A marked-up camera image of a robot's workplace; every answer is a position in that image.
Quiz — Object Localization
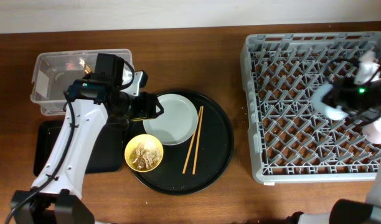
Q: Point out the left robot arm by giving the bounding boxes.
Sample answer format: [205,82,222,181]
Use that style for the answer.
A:
[5,54,164,223]

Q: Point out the round black tray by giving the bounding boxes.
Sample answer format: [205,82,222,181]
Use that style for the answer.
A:
[132,90,234,195]

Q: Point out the pink cup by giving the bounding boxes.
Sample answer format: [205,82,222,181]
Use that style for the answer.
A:
[362,117,381,144]

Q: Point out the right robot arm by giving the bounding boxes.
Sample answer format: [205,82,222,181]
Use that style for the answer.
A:
[285,76,381,223]

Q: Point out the black rectangular tray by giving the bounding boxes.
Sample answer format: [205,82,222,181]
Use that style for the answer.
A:
[33,120,123,176]

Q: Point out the gold snack wrapper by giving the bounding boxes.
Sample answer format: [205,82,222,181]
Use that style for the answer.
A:
[80,59,94,75]

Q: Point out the food scraps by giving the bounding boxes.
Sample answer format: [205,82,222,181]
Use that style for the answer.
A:
[130,143,162,171]

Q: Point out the blue cup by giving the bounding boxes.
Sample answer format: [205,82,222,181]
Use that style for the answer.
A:
[311,84,348,121]

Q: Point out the grey dishwasher rack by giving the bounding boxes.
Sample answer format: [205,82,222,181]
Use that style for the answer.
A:
[240,32,381,185]

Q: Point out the grey plate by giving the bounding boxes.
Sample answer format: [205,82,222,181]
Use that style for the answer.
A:
[143,93,198,146]

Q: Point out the yellow bowl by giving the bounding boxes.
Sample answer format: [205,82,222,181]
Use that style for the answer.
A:
[125,134,164,172]

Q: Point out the clear plastic bin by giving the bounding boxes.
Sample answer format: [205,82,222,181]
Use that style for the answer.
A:
[31,49,133,116]

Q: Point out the wooden chopstick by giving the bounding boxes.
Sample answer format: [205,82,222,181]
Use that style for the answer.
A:
[182,106,203,174]
[192,106,204,175]

